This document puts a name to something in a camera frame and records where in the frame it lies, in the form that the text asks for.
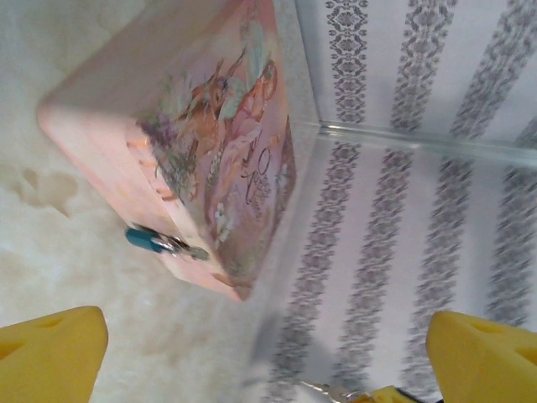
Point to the pink illustrated tin box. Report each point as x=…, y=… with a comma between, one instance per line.
x=126, y=126

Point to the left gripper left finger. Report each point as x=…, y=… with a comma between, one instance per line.
x=50, y=357

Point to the aluminium frame post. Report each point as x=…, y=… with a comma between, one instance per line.
x=419, y=138

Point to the small blue padlock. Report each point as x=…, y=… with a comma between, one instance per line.
x=140, y=240

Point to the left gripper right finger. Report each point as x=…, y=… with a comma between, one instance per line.
x=486, y=365

